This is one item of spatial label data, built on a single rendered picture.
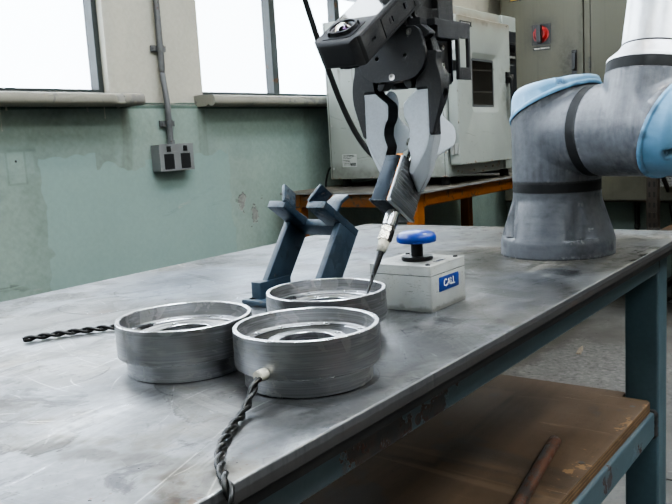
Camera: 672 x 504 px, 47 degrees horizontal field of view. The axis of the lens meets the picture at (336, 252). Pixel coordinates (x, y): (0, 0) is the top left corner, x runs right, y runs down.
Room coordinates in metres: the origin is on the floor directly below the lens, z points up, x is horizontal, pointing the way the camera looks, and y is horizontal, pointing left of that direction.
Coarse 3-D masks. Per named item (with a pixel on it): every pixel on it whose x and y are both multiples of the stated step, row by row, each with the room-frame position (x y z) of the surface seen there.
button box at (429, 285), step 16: (400, 256) 0.80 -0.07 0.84; (416, 256) 0.76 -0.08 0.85; (432, 256) 0.76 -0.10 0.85; (448, 256) 0.78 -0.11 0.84; (384, 272) 0.75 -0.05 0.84; (400, 272) 0.74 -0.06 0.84; (416, 272) 0.73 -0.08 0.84; (432, 272) 0.72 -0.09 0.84; (448, 272) 0.75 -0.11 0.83; (464, 272) 0.78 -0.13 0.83; (400, 288) 0.74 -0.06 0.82; (416, 288) 0.73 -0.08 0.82; (432, 288) 0.72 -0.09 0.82; (448, 288) 0.75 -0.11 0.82; (464, 288) 0.77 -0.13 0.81; (400, 304) 0.74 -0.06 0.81; (416, 304) 0.73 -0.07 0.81; (432, 304) 0.72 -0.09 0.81; (448, 304) 0.75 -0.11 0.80
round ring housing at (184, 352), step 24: (144, 312) 0.62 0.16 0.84; (168, 312) 0.63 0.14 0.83; (192, 312) 0.64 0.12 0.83; (216, 312) 0.63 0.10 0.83; (240, 312) 0.62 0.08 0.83; (120, 336) 0.56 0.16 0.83; (144, 336) 0.54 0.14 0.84; (168, 336) 0.54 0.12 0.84; (192, 336) 0.54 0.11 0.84; (216, 336) 0.55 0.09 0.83; (120, 360) 0.56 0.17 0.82; (144, 360) 0.54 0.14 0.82; (168, 360) 0.54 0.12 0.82; (192, 360) 0.54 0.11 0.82; (216, 360) 0.55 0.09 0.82
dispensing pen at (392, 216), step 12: (396, 156) 0.70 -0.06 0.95; (408, 156) 0.71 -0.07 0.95; (384, 168) 0.70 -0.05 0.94; (396, 168) 0.69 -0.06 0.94; (384, 180) 0.69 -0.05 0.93; (384, 192) 0.68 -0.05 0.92; (384, 204) 0.68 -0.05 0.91; (396, 216) 0.68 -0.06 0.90; (384, 228) 0.68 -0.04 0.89; (384, 240) 0.67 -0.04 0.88; (384, 252) 0.67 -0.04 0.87; (372, 276) 0.66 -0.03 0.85
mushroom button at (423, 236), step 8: (400, 232) 0.77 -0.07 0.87; (408, 232) 0.76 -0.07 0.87; (416, 232) 0.76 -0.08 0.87; (424, 232) 0.76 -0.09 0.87; (432, 232) 0.76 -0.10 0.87; (400, 240) 0.76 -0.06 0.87; (408, 240) 0.75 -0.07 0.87; (416, 240) 0.75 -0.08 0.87; (424, 240) 0.75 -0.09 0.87; (432, 240) 0.76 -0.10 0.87; (416, 248) 0.76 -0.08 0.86
